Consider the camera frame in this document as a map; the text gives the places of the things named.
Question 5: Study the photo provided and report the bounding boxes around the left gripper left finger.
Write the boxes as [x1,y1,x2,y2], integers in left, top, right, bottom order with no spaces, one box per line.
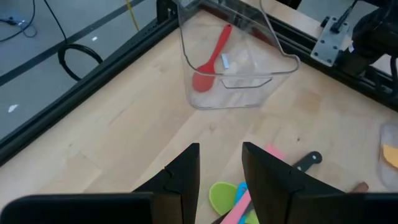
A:
[132,142,200,224]

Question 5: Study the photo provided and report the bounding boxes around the blue silicone spatula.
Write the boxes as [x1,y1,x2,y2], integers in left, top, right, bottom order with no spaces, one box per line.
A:
[233,182,249,224]

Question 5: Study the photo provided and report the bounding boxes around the green silicone spoon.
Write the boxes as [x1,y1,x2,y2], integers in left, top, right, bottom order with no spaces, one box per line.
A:
[208,182,259,224]

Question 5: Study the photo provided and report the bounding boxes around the silver mounting bracket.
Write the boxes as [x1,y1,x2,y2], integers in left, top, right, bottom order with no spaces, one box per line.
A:
[310,16,351,68]

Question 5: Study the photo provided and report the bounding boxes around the brown wooden spoon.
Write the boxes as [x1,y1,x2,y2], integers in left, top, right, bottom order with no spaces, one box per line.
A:
[349,182,370,194]

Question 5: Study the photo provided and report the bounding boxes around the clear plastic bin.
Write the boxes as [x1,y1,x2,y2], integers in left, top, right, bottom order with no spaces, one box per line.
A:
[175,0,301,110]

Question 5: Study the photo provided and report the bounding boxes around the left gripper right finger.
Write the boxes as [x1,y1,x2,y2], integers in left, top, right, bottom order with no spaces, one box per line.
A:
[242,142,343,224]

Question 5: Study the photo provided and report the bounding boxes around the yellow silicone spatula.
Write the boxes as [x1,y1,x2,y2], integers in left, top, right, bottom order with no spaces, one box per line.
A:
[382,143,398,170]

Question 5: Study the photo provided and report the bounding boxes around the steel knife black riveted handle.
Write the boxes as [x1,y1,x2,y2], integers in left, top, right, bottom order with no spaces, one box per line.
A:
[292,151,323,174]

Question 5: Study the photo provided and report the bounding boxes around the red silicone spoon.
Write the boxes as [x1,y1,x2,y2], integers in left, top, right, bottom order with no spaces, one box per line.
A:
[192,24,233,93]

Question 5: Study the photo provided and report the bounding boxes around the black coiled cable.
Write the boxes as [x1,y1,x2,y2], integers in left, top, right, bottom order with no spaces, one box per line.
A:
[43,0,104,82]

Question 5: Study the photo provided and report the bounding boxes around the yellow hanging cable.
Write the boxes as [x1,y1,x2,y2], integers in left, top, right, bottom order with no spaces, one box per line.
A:
[124,0,140,32]

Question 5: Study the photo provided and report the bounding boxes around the clear rectangular dish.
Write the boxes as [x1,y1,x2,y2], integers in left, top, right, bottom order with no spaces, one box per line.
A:
[377,121,398,190]

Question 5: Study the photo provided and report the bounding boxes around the black table frame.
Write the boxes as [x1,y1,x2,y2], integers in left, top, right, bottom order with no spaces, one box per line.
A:
[0,0,398,167]

